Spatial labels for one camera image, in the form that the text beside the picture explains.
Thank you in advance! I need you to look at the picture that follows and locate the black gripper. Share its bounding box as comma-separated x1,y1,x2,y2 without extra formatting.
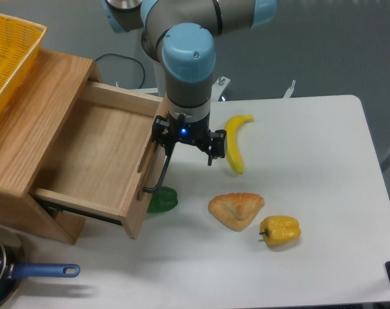
151,113,227,166

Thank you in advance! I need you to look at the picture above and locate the black drawer handle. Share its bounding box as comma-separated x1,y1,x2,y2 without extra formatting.
143,144,175,194

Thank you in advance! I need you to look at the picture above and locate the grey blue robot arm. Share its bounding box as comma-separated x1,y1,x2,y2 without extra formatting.
102,1,277,161

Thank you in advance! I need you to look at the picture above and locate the wooden drawer cabinet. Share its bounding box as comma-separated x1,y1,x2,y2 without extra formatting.
0,49,101,245

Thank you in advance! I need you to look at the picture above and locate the yellow banana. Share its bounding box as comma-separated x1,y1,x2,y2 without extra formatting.
225,115,254,174

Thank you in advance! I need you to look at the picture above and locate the green bell pepper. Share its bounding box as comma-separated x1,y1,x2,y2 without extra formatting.
147,187,178,214

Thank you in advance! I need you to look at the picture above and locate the triangular pastry bread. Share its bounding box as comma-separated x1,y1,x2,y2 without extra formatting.
208,192,265,232

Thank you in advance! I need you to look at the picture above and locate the yellow bell pepper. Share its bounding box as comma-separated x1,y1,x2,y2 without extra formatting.
259,216,301,246

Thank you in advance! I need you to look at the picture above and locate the yellow plastic basket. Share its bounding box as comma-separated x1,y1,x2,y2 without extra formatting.
0,13,48,115

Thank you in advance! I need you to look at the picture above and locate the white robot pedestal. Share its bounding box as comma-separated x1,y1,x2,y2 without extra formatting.
135,61,230,102

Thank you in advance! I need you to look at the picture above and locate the white table bracket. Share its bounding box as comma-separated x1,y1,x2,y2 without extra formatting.
283,79,296,99

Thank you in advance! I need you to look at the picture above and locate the black floor cable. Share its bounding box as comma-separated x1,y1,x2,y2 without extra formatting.
94,53,146,89

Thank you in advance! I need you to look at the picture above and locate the blue handled frying pan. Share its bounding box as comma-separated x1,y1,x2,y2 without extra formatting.
0,228,80,306

